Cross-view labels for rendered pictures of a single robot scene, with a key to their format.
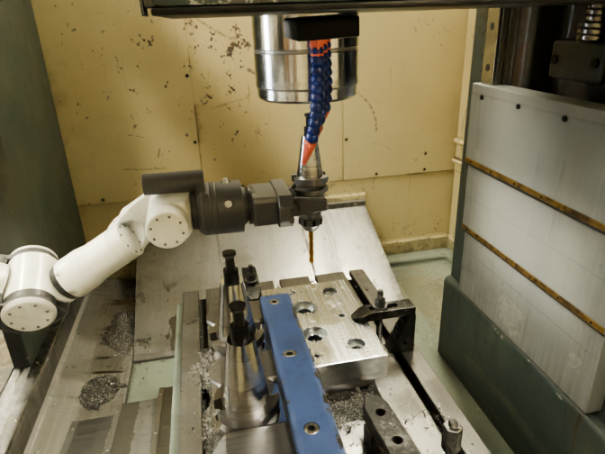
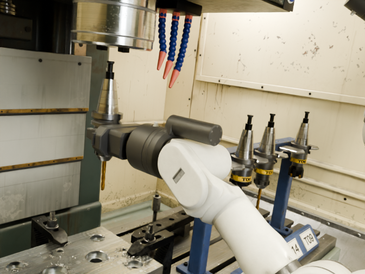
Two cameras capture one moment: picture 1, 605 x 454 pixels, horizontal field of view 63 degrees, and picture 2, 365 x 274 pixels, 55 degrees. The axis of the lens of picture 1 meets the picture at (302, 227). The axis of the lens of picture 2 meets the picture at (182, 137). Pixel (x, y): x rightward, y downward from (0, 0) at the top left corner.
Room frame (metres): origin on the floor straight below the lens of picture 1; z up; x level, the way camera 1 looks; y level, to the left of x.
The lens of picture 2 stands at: (1.11, 0.64, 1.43)
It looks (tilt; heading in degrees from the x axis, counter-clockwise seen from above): 12 degrees down; 232
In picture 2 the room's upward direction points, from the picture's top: 7 degrees clockwise
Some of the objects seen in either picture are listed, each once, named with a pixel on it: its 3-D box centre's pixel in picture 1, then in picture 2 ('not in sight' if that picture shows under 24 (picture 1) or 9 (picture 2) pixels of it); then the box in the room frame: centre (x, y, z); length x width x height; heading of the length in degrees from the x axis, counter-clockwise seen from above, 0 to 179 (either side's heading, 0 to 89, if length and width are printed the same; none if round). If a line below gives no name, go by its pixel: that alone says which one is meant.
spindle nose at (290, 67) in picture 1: (306, 56); (114, 14); (0.80, -0.02, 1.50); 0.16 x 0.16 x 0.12
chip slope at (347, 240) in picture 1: (269, 280); not in sight; (1.45, 0.12, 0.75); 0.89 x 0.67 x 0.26; 101
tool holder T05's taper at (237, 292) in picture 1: (234, 306); (246, 143); (0.48, 0.08, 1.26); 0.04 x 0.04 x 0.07
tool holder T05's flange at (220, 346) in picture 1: (238, 340); (243, 161); (0.48, 0.08, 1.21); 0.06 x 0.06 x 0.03
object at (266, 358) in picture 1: (241, 370); (255, 159); (0.43, 0.07, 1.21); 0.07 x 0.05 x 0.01; 101
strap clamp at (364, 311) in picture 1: (383, 321); (50, 239); (0.86, -0.16, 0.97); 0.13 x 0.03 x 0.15; 101
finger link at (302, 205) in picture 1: (309, 206); not in sight; (0.76, -0.01, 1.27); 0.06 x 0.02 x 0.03; 101
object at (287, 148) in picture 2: not in sight; (293, 150); (0.21, 0.03, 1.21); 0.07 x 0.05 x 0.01; 101
